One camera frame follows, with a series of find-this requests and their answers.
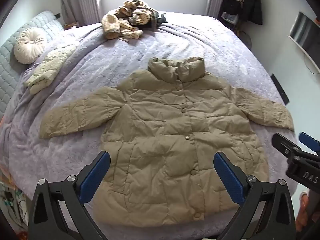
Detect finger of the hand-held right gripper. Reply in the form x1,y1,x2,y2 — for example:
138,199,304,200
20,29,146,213
299,132,320,153
272,133,300,156

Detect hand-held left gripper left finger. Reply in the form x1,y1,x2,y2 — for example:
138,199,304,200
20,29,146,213
27,151,111,240

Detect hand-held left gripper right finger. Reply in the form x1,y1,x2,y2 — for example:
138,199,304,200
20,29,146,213
213,151,297,240

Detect khaki puffer jacket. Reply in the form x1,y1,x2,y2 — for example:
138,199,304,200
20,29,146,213
39,57,295,228

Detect pile of beige striped clothes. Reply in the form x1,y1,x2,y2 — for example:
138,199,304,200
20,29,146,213
101,0,153,42

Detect person's right hand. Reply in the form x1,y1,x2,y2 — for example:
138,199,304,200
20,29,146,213
296,192,311,234

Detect black rectangular board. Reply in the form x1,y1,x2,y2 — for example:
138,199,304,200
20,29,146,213
271,74,290,105

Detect bed with lavender cover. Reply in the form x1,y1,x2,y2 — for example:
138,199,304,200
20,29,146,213
0,11,304,240

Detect cream quilted garment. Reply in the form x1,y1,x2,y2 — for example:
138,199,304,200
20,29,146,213
24,44,77,95

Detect small printed box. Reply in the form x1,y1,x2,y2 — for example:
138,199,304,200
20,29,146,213
222,12,237,25

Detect grey quilted headboard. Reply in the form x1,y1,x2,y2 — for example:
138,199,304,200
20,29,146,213
0,10,64,117

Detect round cream pillow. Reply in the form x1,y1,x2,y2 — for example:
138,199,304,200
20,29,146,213
14,27,47,64

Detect black hanging coats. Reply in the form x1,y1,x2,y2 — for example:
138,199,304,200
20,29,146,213
217,0,263,25

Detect dark grey garment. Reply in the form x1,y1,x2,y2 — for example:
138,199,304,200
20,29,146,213
147,9,167,32

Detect black screen cable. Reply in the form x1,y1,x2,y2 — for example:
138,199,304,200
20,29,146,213
304,55,320,75

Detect wall-mounted screen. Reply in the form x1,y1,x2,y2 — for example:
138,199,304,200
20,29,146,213
287,11,320,74

